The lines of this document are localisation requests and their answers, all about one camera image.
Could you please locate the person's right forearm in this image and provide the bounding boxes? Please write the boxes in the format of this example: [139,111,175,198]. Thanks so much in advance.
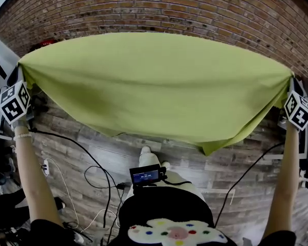
[263,123,301,238]

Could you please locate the white bead bracelet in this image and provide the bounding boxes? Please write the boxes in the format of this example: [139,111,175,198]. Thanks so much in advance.
[13,132,32,141]

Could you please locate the person's cream trousers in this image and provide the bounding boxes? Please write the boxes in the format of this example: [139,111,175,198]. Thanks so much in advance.
[125,150,205,202]

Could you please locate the black cable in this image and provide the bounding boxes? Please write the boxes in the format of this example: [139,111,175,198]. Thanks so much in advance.
[28,128,129,240]
[213,141,285,228]

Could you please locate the white cable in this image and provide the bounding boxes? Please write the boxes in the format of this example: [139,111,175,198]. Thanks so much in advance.
[45,157,119,234]

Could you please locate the person's black shirt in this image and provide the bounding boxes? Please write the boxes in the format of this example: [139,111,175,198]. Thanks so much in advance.
[30,186,298,246]

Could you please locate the black device with screen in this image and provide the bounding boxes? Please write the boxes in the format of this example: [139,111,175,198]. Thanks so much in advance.
[129,163,168,196]

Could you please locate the person's left forearm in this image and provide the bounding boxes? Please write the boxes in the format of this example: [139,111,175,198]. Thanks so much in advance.
[14,126,64,228]

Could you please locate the white power strip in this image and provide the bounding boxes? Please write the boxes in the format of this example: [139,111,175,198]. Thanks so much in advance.
[42,159,51,176]

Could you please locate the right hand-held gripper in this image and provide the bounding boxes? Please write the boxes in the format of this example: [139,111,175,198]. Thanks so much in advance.
[277,77,308,132]

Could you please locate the green tablecloth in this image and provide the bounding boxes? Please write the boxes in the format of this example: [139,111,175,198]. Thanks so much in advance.
[17,32,295,156]

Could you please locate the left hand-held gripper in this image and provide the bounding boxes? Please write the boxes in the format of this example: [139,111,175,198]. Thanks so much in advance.
[0,67,34,129]

